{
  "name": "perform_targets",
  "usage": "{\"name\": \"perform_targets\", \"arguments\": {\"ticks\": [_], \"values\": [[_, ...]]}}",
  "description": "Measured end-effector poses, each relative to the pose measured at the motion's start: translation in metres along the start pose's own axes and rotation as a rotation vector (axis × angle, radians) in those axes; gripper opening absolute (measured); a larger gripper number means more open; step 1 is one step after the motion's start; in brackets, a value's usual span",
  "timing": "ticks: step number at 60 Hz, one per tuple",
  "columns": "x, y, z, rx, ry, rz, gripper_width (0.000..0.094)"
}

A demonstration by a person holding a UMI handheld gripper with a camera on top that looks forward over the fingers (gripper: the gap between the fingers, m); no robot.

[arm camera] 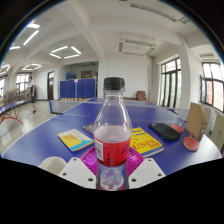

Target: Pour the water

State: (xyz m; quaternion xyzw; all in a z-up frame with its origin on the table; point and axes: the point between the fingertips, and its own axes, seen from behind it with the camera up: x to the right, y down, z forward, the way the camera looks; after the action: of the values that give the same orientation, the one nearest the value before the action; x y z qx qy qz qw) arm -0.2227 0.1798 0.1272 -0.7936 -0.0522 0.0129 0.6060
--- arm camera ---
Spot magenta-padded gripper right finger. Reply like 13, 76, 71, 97
125, 146, 167, 190

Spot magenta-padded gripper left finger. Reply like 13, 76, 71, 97
58, 146, 100, 190

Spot clear red-labelled water bottle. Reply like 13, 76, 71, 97
93, 77, 133, 191

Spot white mug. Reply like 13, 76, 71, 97
39, 156, 68, 176

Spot yellow book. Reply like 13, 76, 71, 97
129, 126, 165, 158

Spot blue and yellow booklet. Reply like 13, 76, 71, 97
57, 128, 95, 153

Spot black paddle case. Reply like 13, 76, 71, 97
148, 122, 182, 141

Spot grey purple booklet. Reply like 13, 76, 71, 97
82, 122, 98, 135

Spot brown cardboard box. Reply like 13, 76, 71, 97
185, 102, 208, 140

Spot brown armchair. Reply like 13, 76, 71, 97
135, 90, 148, 102

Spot beige cabinet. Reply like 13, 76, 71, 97
209, 113, 224, 151

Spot folded blue table tennis tables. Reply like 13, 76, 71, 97
59, 78, 97, 100

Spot person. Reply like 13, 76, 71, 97
25, 75, 38, 115

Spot red-legged blue table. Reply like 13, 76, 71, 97
0, 99, 28, 126

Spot group of ceiling lights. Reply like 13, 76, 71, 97
0, 20, 83, 73

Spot ceiling air conditioner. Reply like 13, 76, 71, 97
118, 38, 158, 57

